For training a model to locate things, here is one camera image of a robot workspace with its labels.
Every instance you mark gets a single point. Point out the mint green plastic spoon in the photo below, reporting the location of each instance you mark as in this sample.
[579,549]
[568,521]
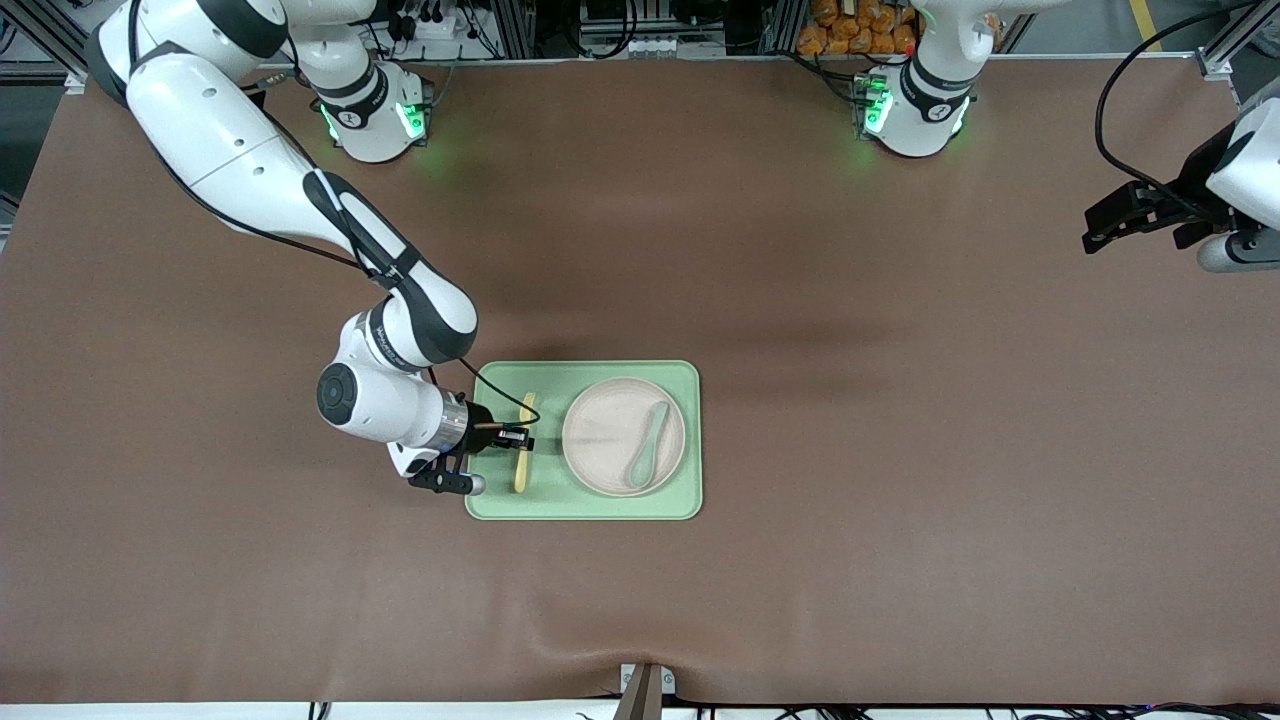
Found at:
[652,440]

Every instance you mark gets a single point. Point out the aluminium frame profile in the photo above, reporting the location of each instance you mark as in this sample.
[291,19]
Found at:
[1235,50]
[50,35]

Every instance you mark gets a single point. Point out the metal table clamp bracket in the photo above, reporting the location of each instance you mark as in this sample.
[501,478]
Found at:
[642,690]

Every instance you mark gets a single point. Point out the mint green rectangular tray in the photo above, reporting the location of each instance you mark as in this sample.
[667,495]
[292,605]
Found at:
[590,505]

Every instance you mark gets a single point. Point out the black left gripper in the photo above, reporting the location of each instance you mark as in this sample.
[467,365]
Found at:
[1192,184]

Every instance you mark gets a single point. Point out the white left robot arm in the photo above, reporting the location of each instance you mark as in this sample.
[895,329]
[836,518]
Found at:
[925,110]

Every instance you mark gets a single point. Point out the round white speckled plate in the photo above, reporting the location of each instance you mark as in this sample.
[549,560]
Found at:
[610,440]

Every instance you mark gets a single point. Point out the brown table mat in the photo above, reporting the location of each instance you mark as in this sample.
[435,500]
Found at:
[900,450]

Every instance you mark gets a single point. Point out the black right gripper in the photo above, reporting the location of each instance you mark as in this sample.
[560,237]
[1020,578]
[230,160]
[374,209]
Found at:
[481,430]

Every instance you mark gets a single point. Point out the white power strip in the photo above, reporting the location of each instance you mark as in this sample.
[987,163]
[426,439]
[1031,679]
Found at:
[430,25]

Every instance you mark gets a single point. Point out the pale yellow plastic fork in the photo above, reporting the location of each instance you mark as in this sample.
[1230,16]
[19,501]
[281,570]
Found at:
[524,470]

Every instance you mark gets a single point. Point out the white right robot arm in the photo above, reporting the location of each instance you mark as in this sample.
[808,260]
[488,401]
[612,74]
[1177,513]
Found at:
[220,130]

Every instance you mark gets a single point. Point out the pile of orange objects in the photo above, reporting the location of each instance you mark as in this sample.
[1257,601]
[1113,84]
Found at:
[850,30]

